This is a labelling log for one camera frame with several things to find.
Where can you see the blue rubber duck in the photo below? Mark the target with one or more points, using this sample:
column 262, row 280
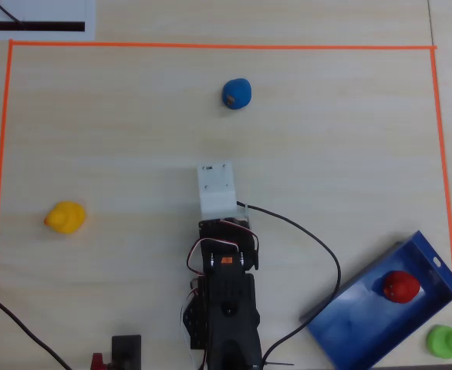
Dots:
column 239, row 92

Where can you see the yellow rubber duck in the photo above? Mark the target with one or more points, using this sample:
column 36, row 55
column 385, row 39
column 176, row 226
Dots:
column 68, row 219

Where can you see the green rubber duck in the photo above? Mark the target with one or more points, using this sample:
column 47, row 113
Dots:
column 444, row 341

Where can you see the small black clamp block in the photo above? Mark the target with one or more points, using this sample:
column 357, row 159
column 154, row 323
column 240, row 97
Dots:
column 125, row 350

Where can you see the black zip tie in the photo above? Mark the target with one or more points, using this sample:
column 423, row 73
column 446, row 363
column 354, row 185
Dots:
column 278, row 363

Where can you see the blue plastic box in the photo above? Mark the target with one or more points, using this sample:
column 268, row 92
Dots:
column 345, row 327

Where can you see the white paper with black bar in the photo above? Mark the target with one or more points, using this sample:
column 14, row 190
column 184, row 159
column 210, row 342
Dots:
column 56, row 11

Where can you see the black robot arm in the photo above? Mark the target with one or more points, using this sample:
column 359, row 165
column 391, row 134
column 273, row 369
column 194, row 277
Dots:
column 230, row 308

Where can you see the red rubber duck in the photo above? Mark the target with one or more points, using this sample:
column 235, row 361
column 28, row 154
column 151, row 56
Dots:
column 401, row 287

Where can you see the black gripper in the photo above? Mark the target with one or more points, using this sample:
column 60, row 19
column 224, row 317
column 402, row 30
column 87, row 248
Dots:
column 226, row 227

